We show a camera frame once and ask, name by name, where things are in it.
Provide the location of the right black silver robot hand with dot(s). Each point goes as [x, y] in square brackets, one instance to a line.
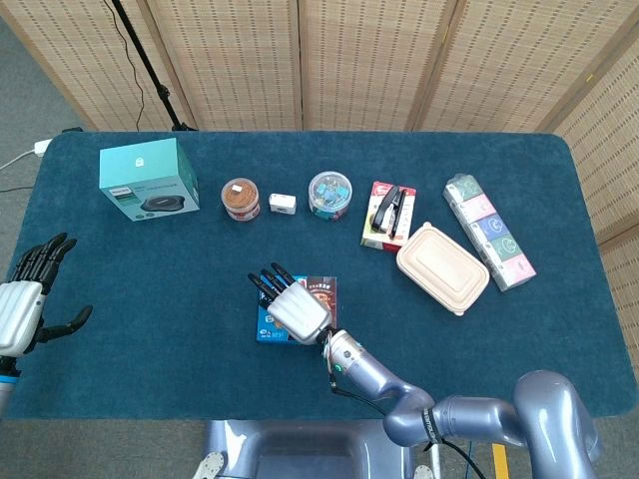
[299, 314]

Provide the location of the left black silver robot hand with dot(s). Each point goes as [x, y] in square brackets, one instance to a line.
[20, 314]

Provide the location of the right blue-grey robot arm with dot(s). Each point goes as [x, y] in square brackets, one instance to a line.
[469, 414]

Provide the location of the blue brown cookie box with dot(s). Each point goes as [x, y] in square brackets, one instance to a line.
[272, 333]

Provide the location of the small white staple box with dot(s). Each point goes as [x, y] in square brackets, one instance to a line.
[282, 203]

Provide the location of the teal speaker retail box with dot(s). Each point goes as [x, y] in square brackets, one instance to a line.
[145, 169]

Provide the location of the clear jar of binder clips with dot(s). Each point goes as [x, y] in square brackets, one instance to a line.
[329, 194]

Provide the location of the clear jar with brown snack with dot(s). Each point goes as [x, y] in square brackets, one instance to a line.
[240, 197]

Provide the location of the black stapler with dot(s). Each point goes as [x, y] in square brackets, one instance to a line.
[387, 212]

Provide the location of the blue-grey robot torso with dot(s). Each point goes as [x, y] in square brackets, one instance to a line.
[299, 449]

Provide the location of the dark blue table mat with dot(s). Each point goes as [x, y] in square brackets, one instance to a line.
[175, 369]

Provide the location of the beige lidded lunch container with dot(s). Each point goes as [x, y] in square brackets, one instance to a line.
[442, 269]

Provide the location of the red white stapler package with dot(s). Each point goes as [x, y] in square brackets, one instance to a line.
[407, 199]

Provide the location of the white power adapter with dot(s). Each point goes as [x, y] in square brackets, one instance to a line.
[41, 146]

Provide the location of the white table leg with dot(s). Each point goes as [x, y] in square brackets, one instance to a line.
[435, 461]

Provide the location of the multicolour tissue pack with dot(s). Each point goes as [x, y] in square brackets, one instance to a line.
[491, 232]

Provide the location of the yellow floor tape strip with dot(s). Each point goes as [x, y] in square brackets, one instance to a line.
[500, 461]

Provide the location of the bamboo folding screen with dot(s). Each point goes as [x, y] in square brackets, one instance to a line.
[369, 60]

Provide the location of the black tripod stand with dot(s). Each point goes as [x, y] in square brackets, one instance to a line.
[150, 67]

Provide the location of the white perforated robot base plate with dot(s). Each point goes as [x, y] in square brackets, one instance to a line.
[423, 472]
[208, 465]

